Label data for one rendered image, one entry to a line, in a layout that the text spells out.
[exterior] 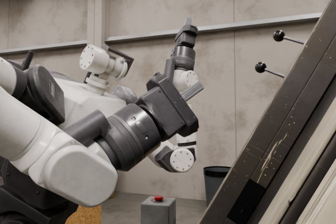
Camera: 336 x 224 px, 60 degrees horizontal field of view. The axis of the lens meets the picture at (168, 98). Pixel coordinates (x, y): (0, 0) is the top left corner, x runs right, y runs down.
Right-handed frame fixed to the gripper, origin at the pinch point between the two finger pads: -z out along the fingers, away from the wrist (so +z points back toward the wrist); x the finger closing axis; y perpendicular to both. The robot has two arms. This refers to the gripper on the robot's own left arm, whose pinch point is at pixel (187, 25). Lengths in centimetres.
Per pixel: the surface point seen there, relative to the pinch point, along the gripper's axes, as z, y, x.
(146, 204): 66, -3, -29
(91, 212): 89, -2, -214
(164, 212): 67, -10, -25
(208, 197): 59, -155, -280
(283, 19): -192, -207, -205
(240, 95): -93, -190, -278
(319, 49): 31, -8, 53
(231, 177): 55, 0, 40
